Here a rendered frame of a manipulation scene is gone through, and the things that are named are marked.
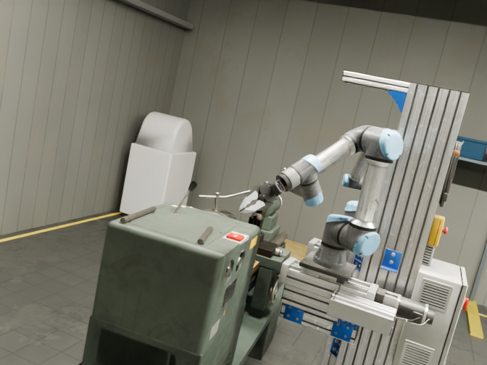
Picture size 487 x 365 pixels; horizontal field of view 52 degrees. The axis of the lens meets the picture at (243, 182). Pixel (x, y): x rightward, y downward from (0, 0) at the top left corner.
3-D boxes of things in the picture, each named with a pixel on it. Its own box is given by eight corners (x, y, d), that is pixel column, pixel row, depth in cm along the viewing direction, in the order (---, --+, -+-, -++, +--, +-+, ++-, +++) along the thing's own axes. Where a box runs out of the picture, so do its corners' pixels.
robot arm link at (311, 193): (310, 192, 203) (303, 169, 198) (328, 200, 194) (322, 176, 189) (296, 202, 201) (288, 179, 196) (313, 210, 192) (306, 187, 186)
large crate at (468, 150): (480, 160, 569) (485, 141, 565) (483, 161, 532) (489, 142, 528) (430, 148, 587) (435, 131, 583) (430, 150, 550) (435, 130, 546)
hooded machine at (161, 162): (147, 208, 704) (165, 111, 681) (184, 220, 684) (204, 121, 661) (117, 216, 639) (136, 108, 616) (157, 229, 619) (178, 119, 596)
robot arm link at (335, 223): (335, 238, 235) (341, 211, 233) (355, 249, 224) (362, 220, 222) (315, 237, 229) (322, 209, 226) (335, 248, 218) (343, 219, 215)
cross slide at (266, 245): (270, 258, 296) (272, 251, 295) (203, 238, 307) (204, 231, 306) (277, 250, 313) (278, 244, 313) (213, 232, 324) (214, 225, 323)
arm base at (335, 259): (348, 264, 233) (353, 244, 232) (342, 272, 219) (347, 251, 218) (317, 254, 238) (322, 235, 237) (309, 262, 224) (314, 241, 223)
